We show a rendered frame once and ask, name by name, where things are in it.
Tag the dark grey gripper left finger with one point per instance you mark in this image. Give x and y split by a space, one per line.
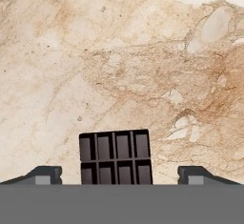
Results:
44 173

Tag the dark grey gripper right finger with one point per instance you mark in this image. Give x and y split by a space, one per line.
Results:
197 172

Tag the dark brown chocolate bar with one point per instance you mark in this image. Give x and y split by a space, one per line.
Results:
115 158

